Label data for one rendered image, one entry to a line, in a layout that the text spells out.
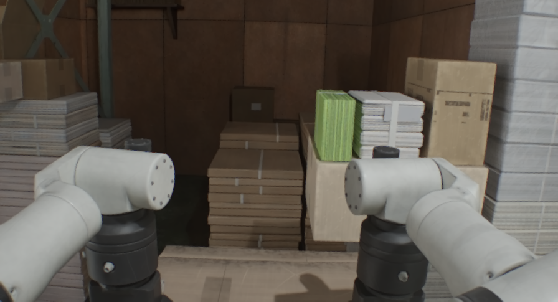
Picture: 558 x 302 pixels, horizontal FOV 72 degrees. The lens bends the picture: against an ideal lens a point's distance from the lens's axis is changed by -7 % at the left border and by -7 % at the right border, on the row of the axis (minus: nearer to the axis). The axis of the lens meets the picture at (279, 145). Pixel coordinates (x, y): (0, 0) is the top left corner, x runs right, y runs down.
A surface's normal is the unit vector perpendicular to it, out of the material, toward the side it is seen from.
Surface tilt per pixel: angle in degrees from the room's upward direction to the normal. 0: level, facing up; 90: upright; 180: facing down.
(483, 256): 38
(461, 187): 7
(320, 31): 90
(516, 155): 90
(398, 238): 45
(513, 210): 90
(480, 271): 56
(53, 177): 11
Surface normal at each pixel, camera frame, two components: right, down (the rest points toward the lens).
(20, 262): 0.80, -0.46
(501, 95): -1.00, -0.03
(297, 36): 0.00, 0.23
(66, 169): 0.97, 0.08
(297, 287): 0.04, -0.97
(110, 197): -0.22, 0.22
